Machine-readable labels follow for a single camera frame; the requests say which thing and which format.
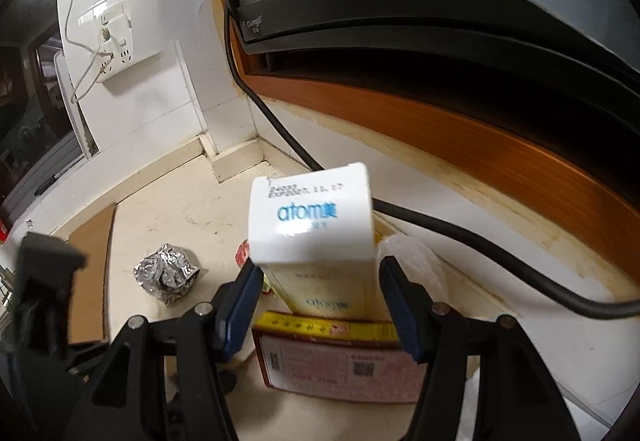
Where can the white plastic strip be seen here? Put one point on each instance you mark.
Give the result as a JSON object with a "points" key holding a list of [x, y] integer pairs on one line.
{"points": [[75, 111]]}

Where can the black appliance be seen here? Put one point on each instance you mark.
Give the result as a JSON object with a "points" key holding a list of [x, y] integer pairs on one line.
{"points": [[400, 21]]}

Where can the crumpled silver foil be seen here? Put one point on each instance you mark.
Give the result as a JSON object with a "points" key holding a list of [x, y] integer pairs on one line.
{"points": [[165, 273]]}

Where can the red pink flat box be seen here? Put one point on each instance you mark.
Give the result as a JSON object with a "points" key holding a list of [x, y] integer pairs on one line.
{"points": [[325, 366]]}

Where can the white wall socket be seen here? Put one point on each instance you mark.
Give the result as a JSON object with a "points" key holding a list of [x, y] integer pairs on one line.
{"points": [[115, 46]]}

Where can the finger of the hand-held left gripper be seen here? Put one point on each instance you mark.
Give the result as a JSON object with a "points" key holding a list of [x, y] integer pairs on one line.
{"points": [[40, 291]]}

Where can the tall white carton box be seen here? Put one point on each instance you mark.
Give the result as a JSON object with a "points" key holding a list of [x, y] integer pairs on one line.
{"points": [[310, 221]]}

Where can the dark window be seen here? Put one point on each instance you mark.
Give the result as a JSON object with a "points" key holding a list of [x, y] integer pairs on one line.
{"points": [[30, 121]]}

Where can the brown cardboard sheet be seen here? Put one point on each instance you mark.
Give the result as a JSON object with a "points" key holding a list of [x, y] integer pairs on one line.
{"points": [[90, 281]]}

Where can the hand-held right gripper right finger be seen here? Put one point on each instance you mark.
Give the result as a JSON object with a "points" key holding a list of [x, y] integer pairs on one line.
{"points": [[400, 311]]}

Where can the small red wrapper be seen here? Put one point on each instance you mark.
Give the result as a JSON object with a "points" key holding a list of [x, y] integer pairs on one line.
{"points": [[243, 253]]}

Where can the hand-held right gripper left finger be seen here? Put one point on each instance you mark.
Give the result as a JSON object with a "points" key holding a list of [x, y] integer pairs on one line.
{"points": [[245, 306]]}

